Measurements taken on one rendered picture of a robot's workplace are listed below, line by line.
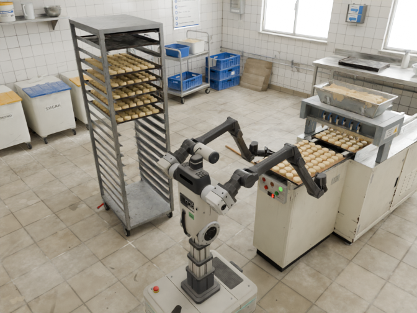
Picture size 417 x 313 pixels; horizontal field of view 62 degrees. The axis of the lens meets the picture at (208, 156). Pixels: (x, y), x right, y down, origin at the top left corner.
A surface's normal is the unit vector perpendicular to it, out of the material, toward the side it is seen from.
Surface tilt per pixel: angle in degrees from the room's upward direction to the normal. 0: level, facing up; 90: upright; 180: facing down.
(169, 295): 0
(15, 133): 93
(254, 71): 69
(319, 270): 0
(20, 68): 90
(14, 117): 91
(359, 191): 90
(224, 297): 0
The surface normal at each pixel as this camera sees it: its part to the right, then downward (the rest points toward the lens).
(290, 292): 0.00, -0.88
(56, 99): 0.70, 0.36
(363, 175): -0.78, 0.30
